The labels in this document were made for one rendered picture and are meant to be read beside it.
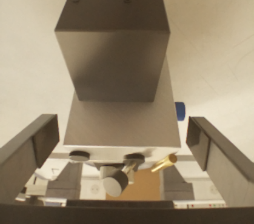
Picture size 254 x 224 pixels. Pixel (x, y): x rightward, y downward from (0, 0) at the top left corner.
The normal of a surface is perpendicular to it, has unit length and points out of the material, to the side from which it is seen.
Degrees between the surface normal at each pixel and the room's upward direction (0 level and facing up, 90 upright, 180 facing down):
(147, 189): 90
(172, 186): 90
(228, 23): 0
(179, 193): 90
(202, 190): 90
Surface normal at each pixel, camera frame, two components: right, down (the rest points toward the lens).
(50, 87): -0.01, 0.83
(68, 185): 0.02, -0.56
